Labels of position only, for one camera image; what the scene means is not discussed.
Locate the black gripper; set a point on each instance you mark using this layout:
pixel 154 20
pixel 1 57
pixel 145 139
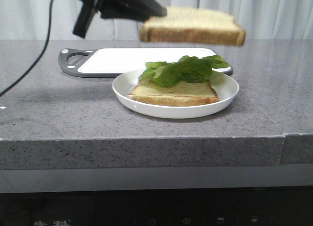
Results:
pixel 137 10

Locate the bread slice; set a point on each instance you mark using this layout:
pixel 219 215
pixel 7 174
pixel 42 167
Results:
pixel 192 25
pixel 183 94

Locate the green lettuce leaf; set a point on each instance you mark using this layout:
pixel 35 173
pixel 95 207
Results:
pixel 190 69

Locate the white cutting board grey rim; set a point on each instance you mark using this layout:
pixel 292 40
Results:
pixel 112 62

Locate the grey curtain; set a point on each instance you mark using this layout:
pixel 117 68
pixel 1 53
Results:
pixel 262 19

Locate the white round plate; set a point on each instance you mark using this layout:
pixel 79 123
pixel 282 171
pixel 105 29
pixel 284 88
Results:
pixel 225 86

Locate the black appliance control panel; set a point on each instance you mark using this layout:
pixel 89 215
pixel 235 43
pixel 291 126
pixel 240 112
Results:
pixel 269 206

